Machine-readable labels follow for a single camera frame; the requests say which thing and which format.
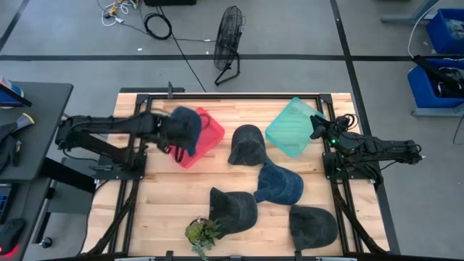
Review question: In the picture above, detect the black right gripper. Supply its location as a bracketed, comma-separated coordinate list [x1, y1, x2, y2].
[310, 115, 336, 146]

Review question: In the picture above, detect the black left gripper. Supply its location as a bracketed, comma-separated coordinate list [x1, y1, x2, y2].
[149, 112, 185, 163]

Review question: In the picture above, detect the navy blue cap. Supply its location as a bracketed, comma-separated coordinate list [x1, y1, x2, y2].
[252, 159, 305, 206]
[167, 106, 203, 157]

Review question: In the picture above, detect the black cap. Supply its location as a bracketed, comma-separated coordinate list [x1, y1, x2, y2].
[289, 204, 339, 252]
[208, 186, 259, 240]
[227, 124, 268, 167]

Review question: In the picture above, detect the teal plastic basket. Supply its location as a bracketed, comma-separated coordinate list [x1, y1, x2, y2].
[265, 96, 327, 159]

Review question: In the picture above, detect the red plastic basket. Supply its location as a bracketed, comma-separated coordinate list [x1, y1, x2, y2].
[170, 107, 225, 170]

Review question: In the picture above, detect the small potted succulent plant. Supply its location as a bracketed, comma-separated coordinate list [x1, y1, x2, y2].
[184, 216, 223, 261]

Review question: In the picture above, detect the large blue storage bin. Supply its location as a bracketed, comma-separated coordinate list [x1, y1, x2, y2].
[407, 57, 464, 109]

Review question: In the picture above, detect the black floor fan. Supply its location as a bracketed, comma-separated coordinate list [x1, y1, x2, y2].
[212, 5, 246, 87]

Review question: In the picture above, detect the black desk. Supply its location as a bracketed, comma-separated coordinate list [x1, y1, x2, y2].
[0, 82, 74, 261]

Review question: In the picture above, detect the grey metal desk foot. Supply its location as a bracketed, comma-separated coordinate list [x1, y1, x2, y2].
[380, 0, 442, 25]

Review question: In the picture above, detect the small blue storage bin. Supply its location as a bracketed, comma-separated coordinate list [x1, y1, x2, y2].
[426, 7, 464, 55]

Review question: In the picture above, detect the black and yellow glove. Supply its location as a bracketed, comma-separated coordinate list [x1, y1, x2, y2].
[0, 112, 36, 173]

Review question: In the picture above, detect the blue box on desk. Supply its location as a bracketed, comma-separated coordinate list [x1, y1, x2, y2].
[0, 76, 33, 109]

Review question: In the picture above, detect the black computer mouse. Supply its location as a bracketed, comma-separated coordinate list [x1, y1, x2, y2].
[0, 217, 25, 254]

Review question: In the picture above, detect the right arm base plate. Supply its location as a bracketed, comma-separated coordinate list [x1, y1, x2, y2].
[322, 151, 376, 181]

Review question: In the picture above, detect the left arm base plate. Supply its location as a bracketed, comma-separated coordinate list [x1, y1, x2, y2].
[94, 152, 148, 181]

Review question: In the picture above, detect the black aluminium table frame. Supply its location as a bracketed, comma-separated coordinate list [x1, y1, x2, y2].
[85, 92, 391, 261]

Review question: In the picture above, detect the long black floor cable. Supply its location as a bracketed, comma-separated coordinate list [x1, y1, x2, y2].
[158, 5, 207, 93]

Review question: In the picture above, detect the coiled black cable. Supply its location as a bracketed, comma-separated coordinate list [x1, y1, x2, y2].
[144, 12, 173, 41]

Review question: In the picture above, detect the white hanging cable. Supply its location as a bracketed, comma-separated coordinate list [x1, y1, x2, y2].
[407, 6, 438, 59]

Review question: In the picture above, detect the white cable bundle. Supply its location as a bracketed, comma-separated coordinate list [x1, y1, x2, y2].
[96, 0, 141, 27]

